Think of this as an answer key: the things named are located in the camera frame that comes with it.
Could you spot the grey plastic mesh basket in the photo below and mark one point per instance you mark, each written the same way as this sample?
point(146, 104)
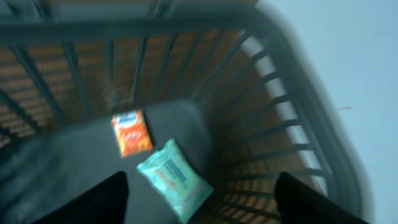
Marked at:
point(219, 78)

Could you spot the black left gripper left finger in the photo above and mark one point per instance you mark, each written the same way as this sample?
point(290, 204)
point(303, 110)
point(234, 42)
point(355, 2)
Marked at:
point(102, 204)

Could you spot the teal wet wipes pack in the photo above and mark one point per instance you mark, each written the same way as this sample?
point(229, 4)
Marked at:
point(171, 175)

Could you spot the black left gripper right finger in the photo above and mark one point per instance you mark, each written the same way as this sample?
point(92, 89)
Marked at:
point(297, 203)

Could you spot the orange Kleenex tissue pack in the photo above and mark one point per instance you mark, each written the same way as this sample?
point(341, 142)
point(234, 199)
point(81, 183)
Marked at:
point(131, 132)

